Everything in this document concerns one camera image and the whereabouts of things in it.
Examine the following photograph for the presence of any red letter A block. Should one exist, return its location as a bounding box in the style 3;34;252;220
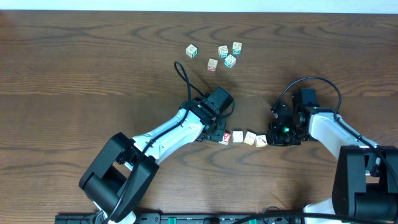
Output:
220;133;231;145

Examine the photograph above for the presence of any wooden block brown drawing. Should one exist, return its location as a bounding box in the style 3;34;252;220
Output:
255;135;267;147

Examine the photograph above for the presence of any plain white wooden block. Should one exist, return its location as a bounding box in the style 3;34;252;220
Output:
232;131;244;143

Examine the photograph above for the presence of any yellow-sided wooden block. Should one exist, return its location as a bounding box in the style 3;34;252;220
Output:
243;131;257;145

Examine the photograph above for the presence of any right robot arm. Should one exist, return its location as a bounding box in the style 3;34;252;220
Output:
267;88;397;222

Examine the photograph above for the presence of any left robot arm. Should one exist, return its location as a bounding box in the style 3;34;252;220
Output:
78;88;234;223

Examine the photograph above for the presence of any wooden block red number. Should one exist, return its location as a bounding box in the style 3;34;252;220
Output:
207;58;218;72

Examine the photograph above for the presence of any wooden block teal front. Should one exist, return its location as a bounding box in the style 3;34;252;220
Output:
224;54;236;68

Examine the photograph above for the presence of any wooden block teal letter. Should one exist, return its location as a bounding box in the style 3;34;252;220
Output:
218;45;229;58

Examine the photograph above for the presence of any wooden block teal side far-left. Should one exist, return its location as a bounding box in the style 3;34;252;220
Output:
185;44;198;58

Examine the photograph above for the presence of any wooden block green number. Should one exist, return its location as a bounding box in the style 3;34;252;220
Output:
232;42;242;55

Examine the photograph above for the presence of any left black cable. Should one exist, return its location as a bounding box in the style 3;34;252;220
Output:
99;60;236;224

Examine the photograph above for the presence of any black cable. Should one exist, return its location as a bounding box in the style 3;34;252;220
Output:
231;76;398;224
99;60;236;224

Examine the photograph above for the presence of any right black cable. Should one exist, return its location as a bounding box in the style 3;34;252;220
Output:
231;76;398;224

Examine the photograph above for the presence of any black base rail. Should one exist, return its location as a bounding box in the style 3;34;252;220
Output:
54;213;305;224

